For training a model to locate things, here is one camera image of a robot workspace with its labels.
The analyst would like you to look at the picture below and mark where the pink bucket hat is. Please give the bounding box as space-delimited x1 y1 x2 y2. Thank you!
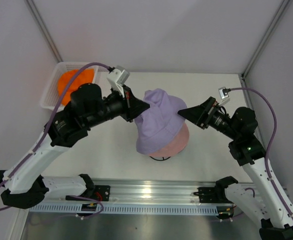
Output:
148 123 190 160

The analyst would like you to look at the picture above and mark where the purple bucket hat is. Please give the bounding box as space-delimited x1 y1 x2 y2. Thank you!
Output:
134 88 187 156

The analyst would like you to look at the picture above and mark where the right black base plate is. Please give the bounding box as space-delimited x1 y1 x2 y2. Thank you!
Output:
192 187 231 204

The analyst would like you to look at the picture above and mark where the red hat in basket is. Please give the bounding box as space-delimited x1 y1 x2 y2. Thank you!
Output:
57 68 99 106

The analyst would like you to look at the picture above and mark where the left aluminium corner post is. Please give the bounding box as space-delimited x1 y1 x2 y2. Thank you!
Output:
24 0 63 63

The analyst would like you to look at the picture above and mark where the white plastic basket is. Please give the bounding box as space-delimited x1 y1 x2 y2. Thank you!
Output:
40 61 99 111

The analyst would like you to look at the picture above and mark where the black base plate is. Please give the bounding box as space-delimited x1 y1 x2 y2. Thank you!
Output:
64 185 111 202
192 187 231 204

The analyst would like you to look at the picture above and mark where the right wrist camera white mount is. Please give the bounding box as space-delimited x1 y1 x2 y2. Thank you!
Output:
218 86 230 107

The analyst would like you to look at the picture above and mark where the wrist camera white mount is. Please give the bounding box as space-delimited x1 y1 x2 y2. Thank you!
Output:
106 65 130 97
218 86 230 107

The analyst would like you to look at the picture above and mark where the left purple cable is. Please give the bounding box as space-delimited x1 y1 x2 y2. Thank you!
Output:
0 62 114 221

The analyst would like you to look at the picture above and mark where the black wire hat stand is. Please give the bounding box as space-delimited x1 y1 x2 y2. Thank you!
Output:
150 156 171 162

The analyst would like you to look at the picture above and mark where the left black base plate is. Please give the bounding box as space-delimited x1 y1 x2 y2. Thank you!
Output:
64 185 111 202

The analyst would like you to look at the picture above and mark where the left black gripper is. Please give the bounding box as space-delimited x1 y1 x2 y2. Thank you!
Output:
84 84 150 129

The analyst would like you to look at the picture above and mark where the right aluminium corner post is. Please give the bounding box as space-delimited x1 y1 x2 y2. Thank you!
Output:
241 0 293 80

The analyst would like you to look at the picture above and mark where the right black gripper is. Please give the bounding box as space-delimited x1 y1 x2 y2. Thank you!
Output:
177 96 240 141

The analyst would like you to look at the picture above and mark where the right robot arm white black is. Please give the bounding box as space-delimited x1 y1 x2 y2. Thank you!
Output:
178 97 293 240

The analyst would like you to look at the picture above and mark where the aluminium rail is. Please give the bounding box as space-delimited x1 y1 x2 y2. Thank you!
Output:
43 177 260 206

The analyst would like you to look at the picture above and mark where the white slotted cable duct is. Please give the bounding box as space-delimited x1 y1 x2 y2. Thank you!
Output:
29 202 218 216

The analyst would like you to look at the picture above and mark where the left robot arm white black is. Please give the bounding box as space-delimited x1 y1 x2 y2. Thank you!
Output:
0 83 150 209

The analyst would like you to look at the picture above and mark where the aluminium corner post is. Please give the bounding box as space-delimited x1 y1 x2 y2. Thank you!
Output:
24 0 63 63
241 0 293 80

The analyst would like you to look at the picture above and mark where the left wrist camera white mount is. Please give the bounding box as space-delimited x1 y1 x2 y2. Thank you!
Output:
106 65 130 97

